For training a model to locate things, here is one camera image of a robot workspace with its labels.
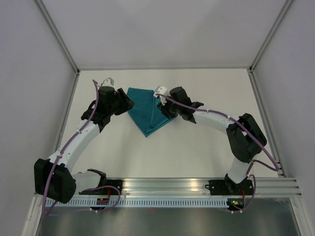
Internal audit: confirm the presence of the aluminium frame post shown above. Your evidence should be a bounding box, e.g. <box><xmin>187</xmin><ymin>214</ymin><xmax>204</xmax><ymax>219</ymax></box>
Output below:
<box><xmin>33</xmin><ymin>0</ymin><xmax>80</xmax><ymax>75</ymax></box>
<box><xmin>248</xmin><ymin>0</ymin><xmax>295</xmax><ymax>72</ymax></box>

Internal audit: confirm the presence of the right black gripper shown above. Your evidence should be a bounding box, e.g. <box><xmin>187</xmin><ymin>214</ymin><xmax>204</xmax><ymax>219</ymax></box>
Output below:
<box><xmin>157</xmin><ymin>93</ymin><xmax>181</xmax><ymax>120</ymax></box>

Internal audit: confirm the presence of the teal cloth napkin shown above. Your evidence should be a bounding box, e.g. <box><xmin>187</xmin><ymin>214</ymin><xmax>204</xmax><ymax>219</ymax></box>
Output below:
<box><xmin>127</xmin><ymin>88</ymin><xmax>175</xmax><ymax>137</ymax></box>

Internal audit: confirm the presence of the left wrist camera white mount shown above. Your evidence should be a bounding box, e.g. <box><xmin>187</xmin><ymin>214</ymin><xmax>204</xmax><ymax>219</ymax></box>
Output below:
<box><xmin>97</xmin><ymin>77</ymin><xmax>114</xmax><ymax>88</ymax></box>

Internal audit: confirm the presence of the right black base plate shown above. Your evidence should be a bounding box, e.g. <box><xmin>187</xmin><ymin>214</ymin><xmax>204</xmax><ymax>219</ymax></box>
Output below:
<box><xmin>205</xmin><ymin>179</ymin><xmax>254</xmax><ymax>196</ymax></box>

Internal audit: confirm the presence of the left aluminium frame post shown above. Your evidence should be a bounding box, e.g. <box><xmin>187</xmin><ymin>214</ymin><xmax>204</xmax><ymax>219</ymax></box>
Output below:
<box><xmin>33</xmin><ymin>0</ymin><xmax>80</xmax><ymax>75</ymax></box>

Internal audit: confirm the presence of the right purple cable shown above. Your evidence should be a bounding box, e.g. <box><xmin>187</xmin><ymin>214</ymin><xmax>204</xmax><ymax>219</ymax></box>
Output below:
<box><xmin>154</xmin><ymin>93</ymin><xmax>280</xmax><ymax>214</ymax></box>

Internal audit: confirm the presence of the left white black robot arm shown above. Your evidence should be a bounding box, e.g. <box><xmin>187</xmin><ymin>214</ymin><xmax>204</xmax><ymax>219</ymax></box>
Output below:
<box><xmin>34</xmin><ymin>86</ymin><xmax>134</xmax><ymax>204</ymax></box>

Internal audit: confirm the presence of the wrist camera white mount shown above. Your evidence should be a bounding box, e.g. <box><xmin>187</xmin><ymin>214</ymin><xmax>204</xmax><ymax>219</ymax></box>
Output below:
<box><xmin>97</xmin><ymin>77</ymin><xmax>114</xmax><ymax>88</ymax></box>
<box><xmin>153</xmin><ymin>86</ymin><xmax>169</xmax><ymax>106</ymax></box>

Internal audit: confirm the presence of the aluminium mounting rail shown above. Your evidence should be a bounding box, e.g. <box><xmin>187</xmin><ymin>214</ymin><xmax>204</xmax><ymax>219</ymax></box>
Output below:
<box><xmin>34</xmin><ymin>177</ymin><xmax>303</xmax><ymax>197</ymax></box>

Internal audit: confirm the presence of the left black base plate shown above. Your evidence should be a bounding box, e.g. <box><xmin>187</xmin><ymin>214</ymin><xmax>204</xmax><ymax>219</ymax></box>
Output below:
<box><xmin>79</xmin><ymin>179</ymin><xmax>123</xmax><ymax>196</ymax></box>

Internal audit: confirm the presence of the right aluminium frame post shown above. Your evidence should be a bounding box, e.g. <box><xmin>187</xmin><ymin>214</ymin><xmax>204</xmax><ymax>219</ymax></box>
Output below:
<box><xmin>248</xmin><ymin>0</ymin><xmax>295</xmax><ymax>72</ymax></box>

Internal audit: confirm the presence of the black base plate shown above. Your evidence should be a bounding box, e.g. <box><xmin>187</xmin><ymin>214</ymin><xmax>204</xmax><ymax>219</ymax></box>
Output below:
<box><xmin>79</xmin><ymin>179</ymin><xmax>123</xmax><ymax>196</ymax></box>
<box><xmin>205</xmin><ymin>179</ymin><xmax>254</xmax><ymax>196</ymax></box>

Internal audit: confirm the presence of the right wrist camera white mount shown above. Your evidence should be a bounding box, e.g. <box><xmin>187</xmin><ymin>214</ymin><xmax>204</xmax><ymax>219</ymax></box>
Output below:
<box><xmin>153</xmin><ymin>86</ymin><xmax>169</xmax><ymax>106</ymax></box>

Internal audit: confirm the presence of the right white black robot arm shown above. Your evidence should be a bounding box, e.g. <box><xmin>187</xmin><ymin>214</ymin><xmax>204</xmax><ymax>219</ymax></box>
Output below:
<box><xmin>154</xmin><ymin>86</ymin><xmax>267</xmax><ymax>194</ymax></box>

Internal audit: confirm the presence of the white slotted cable duct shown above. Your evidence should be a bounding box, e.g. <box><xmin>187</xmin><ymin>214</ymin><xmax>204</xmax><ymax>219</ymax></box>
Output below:
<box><xmin>55</xmin><ymin>197</ymin><xmax>228</xmax><ymax>208</ymax></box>

